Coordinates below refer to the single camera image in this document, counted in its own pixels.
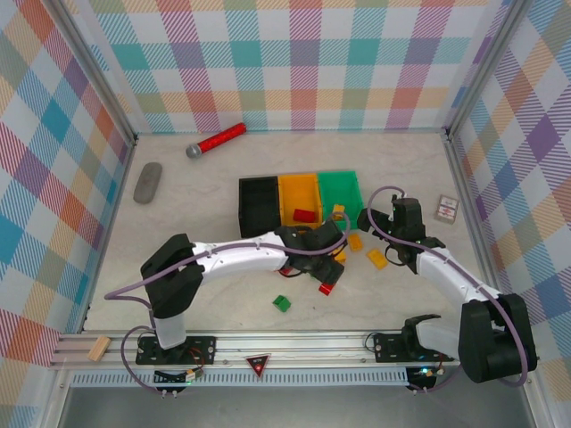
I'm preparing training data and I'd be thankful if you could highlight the small card box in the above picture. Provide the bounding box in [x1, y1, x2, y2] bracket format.
[434, 193, 461, 225]

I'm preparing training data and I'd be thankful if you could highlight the yellow plastic bin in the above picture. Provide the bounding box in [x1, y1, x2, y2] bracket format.
[277, 172, 326, 233]

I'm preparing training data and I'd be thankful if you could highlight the green plastic bin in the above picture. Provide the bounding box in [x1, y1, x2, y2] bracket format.
[317, 169, 365, 233]

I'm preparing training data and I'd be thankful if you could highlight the black plastic bin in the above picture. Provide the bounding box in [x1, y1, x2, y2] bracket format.
[238, 176, 283, 240]

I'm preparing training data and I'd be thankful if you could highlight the red toy microphone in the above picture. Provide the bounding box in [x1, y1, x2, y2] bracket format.
[185, 122, 248, 160]

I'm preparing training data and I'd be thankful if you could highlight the red black triangle sign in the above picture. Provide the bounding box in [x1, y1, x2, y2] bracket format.
[244, 352, 273, 378]

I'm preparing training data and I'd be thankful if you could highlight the grey oval stone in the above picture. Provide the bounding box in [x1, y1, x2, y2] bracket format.
[132, 161, 163, 205]

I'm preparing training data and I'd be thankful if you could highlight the small wooden block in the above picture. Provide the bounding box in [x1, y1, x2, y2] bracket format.
[87, 336, 112, 362]

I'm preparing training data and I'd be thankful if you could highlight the aluminium side rail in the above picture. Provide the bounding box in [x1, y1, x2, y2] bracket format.
[78, 133, 139, 335]
[439, 128, 505, 295]

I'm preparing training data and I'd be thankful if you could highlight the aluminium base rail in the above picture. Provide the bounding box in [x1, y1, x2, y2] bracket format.
[47, 330, 539, 370]

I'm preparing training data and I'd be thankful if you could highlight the white slotted cable duct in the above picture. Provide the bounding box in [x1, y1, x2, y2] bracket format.
[70, 368, 410, 389]

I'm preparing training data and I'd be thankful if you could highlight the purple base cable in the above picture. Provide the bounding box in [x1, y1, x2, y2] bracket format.
[412, 356, 465, 396]
[121, 326, 179, 398]

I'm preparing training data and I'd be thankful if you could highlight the aluminium corner post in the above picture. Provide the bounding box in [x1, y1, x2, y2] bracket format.
[443, 0, 539, 139]
[51, 0, 137, 144]

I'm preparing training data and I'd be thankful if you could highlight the grey metal base plate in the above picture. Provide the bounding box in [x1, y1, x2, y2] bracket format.
[57, 385, 536, 428]

